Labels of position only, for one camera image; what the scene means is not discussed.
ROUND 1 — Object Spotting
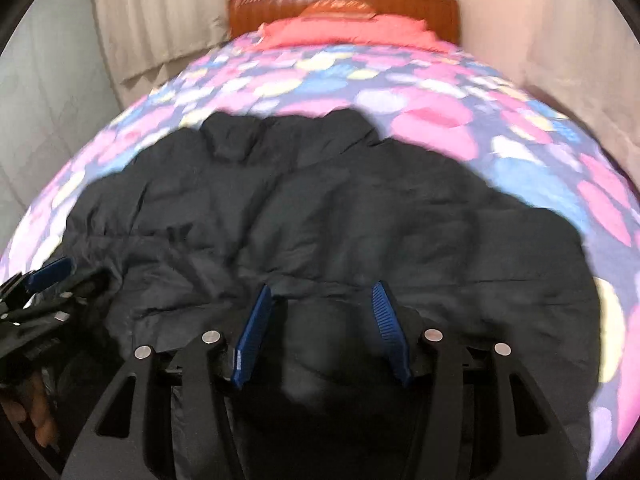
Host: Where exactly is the person's left hand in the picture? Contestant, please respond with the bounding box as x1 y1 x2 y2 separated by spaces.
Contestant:
6 374 60 450

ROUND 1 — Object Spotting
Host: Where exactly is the cream curtain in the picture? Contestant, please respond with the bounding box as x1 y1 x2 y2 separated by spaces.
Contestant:
92 0 237 86

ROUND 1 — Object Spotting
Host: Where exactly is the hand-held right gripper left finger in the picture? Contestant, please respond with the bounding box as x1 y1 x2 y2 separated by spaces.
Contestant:
60 284 275 480

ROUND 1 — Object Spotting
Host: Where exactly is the orange pillow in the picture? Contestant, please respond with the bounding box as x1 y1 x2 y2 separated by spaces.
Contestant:
300 0 377 23

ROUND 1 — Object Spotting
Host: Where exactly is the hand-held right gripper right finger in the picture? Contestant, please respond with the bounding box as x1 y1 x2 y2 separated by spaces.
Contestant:
371 280 587 480

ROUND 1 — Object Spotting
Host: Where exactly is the frosted glass wardrobe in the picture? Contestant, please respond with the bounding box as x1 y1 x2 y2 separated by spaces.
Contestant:
0 0 123 271

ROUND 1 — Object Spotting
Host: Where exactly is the wooden headboard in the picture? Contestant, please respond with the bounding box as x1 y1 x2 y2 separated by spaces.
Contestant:
228 0 461 45

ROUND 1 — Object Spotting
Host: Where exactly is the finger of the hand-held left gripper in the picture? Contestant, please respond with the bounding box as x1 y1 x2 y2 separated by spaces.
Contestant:
0 256 74 307
0 280 108 335

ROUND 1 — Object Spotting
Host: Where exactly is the black puffer jacket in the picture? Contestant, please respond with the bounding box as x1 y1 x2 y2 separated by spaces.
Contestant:
62 107 608 480

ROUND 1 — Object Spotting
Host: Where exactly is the colourful dotted bedspread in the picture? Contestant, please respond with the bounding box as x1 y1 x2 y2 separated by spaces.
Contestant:
0 30 640 480

